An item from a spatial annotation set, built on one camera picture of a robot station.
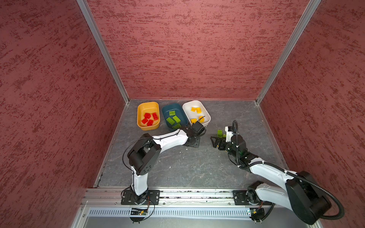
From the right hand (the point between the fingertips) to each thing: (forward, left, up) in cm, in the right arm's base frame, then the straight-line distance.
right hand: (214, 140), depth 87 cm
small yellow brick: (+33, +12, -7) cm, 36 cm away
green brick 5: (+9, -6, -7) cm, 13 cm away
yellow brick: (+32, +7, -7) cm, 33 cm away
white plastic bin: (+34, +17, -6) cm, 38 cm away
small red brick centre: (+20, +45, -7) cm, 50 cm away
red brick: (+23, +50, -7) cm, 55 cm away
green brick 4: (+17, +25, -7) cm, 31 cm away
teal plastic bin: (+29, +23, -6) cm, 38 cm away
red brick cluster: (+26, +48, -5) cm, 54 cm away
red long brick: (+25, +41, -6) cm, 48 cm away
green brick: (+23, +25, -7) cm, 34 cm away
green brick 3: (+29, +29, -6) cm, 41 cm away
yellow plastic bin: (+35, +47, -5) cm, 59 cm away
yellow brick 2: (+21, +5, -6) cm, 23 cm away
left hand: (0, +14, -5) cm, 15 cm away
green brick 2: (+22, +30, -7) cm, 38 cm away
